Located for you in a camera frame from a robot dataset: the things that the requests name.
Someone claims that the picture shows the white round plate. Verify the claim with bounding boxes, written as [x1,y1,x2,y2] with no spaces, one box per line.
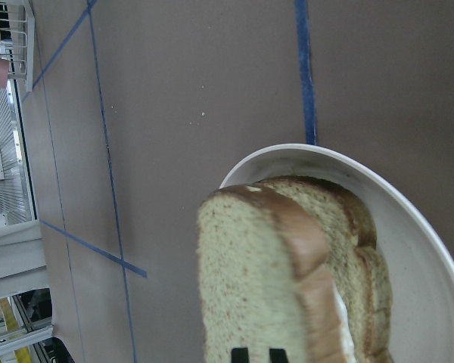
[221,144,454,362]

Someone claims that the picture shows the bread slice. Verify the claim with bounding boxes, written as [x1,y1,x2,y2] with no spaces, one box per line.
[197,185,346,362]
[260,176,392,362]

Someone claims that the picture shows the fried egg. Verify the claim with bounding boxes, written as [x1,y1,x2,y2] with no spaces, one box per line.
[334,287,356,363]

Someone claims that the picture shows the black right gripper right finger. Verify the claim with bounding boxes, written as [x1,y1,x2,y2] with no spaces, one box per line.
[269,348,288,363]

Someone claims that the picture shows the white wire cup rack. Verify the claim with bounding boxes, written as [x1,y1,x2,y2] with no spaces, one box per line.
[0,0,36,92]

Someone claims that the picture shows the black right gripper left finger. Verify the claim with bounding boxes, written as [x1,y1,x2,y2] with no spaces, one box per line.
[231,347,250,363]

